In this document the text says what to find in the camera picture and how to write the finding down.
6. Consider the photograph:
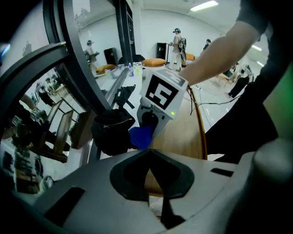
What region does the blue cloth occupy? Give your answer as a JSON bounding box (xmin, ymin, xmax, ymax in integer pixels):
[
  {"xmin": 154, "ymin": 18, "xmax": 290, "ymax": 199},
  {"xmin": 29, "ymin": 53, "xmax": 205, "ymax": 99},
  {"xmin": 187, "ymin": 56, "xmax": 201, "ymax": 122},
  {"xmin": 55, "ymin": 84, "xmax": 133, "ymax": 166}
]
[{"xmin": 128, "ymin": 124, "xmax": 154, "ymax": 150}]

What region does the person's right forearm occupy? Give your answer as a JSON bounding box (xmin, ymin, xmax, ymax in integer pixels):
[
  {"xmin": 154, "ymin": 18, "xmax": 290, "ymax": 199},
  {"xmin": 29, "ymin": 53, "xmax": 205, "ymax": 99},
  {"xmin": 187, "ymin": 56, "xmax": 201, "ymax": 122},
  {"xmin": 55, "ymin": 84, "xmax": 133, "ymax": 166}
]
[{"xmin": 178, "ymin": 21, "xmax": 261, "ymax": 87}]

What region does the black fabric bag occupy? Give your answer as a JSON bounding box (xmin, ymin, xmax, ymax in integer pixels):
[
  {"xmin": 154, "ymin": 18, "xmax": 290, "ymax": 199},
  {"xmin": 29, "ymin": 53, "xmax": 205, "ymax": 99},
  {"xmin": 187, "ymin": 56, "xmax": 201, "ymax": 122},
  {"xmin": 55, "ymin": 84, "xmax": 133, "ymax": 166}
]
[{"xmin": 91, "ymin": 108, "xmax": 136, "ymax": 156}]

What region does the orange cushion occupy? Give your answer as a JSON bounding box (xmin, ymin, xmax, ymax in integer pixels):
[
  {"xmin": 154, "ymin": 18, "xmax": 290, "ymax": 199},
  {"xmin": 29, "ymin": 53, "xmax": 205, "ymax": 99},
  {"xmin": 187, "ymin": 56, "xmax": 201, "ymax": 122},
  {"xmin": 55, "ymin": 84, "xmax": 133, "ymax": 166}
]
[
  {"xmin": 141, "ymin": 58, "xmax": 167, "ymax": 68},
  {"xmin": 184, "ymin": 52, "xmax": 197, "ymax": 63},
  {"xmin": 96, "ymin": 64, "xmax": 116, "ymax": 73}
]

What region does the black cabinet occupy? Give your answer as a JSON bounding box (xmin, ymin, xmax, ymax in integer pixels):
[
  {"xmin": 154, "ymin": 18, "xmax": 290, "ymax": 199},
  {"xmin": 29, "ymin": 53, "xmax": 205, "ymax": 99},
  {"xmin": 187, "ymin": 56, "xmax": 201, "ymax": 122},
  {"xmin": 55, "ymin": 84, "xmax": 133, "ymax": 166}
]
[
  {"xmin": 156, "ymin": 42, "xmax": 170, "ymax": 60},
  {"xmin": 103, "ymin": 47, "xmax": 119, "ymax": 65}
]

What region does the person's black clothing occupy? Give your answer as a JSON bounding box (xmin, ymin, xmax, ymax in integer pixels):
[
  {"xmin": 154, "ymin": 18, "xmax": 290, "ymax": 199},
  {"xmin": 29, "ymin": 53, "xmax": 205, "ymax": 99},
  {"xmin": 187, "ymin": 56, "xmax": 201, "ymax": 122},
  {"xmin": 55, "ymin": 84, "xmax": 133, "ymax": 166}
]
[{"xmin": 205, "ymin": 0, "xmax": 293, "ymax": 165}]

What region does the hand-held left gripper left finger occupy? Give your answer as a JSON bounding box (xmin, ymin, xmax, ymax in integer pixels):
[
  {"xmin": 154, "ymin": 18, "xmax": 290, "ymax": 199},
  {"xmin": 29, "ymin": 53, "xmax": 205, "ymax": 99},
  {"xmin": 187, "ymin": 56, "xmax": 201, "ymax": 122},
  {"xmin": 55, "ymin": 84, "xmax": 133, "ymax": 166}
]
[{"xmin": 34, "ymin": 148, "xmax": 168, "ymax": 234}]

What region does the wooden top surface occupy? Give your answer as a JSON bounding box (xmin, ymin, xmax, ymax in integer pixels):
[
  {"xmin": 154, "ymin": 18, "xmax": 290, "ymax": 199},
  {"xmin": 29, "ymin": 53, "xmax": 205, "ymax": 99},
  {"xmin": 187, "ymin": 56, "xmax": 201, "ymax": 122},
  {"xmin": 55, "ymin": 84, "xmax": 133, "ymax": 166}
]
[{"xmin": 144, "ymin": 86, "xmax": 208, "ymax": 197}]

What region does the black cable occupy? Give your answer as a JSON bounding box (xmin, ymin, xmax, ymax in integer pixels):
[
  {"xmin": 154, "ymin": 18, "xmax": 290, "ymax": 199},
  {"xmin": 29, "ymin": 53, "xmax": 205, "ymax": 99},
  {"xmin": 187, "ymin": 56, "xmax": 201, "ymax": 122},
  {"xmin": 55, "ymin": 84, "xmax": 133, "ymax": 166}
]
[{"xmin": 186, "ymin": 85, "xmax": 242, "ymax": 116}]

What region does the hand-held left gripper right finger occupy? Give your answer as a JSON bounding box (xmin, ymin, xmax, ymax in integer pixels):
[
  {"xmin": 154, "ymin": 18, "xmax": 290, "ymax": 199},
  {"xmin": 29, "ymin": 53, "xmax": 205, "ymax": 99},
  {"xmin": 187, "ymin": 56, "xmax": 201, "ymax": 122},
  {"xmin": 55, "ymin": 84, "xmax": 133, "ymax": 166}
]
[{"xmin": 150, "ymin": 148, "xmax": 244, "ymax": 234}]

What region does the small black strapped bag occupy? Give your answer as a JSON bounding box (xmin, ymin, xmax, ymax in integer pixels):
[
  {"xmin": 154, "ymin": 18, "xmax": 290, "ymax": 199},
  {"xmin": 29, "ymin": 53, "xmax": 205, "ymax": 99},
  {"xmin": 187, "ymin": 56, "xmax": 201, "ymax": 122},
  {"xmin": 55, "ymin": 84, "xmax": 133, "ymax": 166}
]
[{"xmin": 114, "ymin": 84, "xmax": 136, "ymax": 110}]

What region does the black framed glass partition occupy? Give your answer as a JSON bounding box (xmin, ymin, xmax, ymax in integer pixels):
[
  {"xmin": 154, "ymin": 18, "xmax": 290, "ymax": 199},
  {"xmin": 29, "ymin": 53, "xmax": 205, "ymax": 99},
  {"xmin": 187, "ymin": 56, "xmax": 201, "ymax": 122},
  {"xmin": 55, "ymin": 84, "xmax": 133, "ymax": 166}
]
[{"xmin": 0, "ymin": 0, "xmax": 136, "ymax": 165}]

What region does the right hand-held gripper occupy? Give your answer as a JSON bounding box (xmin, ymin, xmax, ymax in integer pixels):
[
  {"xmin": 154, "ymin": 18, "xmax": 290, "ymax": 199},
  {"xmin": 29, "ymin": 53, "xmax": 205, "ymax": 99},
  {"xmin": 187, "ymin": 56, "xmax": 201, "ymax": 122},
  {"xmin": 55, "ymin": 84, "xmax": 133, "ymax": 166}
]
[{"xmin": 136, "ymin": 68, "xmax": 189, "ymax": 139}]

